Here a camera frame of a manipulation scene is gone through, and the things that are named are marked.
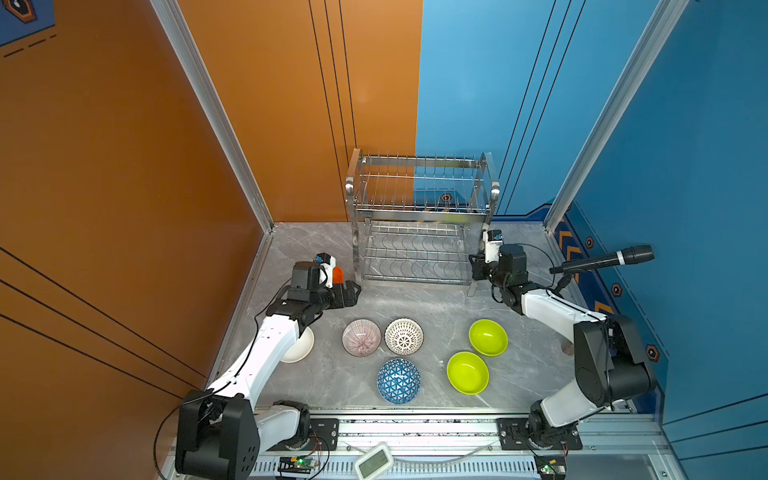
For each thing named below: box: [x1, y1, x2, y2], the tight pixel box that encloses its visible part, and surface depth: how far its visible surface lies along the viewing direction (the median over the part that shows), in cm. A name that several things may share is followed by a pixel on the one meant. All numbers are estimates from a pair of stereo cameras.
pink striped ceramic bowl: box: [341, 318, 382, 357], surface depth 89 cm
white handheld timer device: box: [354, 442, 394, 480], surface depth 69 cm
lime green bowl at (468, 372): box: [446, 351, 490, 396], surface depth 83 cm
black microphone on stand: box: [549, 245, 655, 293], surface depth 76 cm
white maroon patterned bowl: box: [384, 318, 424, 356], surface depth 89 cm
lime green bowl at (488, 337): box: [468, 319, 509, 357], surface depth 88 cm
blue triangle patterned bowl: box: [377, 358, 421, 405], surface depth 82 cm
